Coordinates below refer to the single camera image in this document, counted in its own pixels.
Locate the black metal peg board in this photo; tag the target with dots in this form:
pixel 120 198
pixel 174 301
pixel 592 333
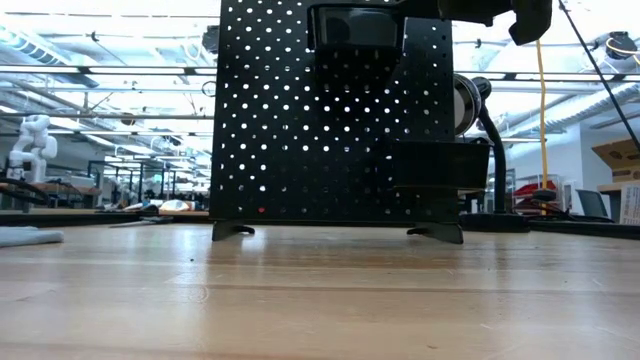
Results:
pixel 275 165

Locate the thin black pole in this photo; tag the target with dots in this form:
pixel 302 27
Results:
pixel 600 74

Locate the black gooseneck desk lamp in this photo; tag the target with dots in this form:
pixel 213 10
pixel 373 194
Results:
pixel 500 175

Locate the brown cardboard box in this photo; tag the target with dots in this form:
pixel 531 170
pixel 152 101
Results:
pixel 622 155

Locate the red bin rack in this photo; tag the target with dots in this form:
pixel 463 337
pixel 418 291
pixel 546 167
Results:
pixel 525 190

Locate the wide black pegboard bin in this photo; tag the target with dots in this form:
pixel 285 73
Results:
pixel 440 165

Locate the tapered black pegboard bin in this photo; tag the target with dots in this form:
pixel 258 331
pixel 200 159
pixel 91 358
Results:
pixel 357 30

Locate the wood table grey legs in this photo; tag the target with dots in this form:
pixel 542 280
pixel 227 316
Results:
pixel 610 186

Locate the office chair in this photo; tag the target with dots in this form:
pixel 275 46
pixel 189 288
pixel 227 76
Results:
pixel 592 202

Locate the white printed sign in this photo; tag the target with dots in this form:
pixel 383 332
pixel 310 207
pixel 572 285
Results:
pixel 631 205

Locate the white orange rounded device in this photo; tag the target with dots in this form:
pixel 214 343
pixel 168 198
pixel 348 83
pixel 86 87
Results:
pixel 175 205

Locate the white humanoid robot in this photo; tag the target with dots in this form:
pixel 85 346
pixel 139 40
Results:
pixel 35 145

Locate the grey blue work glove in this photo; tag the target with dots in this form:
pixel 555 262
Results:
pixel 25 236

